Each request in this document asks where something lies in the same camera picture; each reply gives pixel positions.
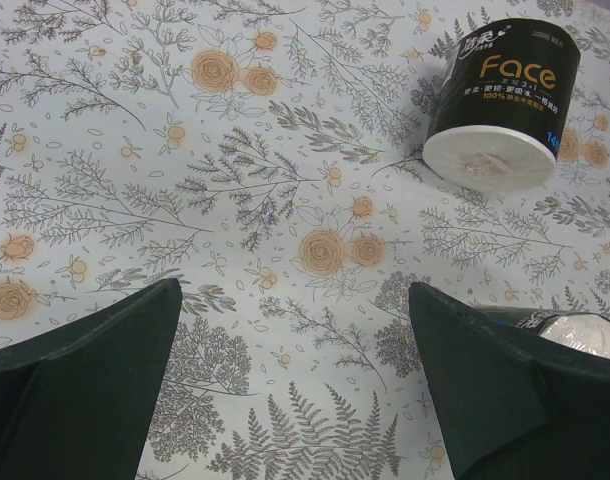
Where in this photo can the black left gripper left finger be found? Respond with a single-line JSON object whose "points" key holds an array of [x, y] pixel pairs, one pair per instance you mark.
{"points": [[77, 402]]}

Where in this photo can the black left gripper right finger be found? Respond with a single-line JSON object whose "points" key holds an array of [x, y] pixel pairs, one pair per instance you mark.
{"points": [[510, 404]]}

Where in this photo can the black roll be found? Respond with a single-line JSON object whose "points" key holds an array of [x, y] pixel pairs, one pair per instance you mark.
{"points": [[498, 120], [583, 331]]}

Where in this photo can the floral patterned table mat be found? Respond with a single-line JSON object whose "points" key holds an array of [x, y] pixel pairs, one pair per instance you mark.
{"points": [[267, 155]]}

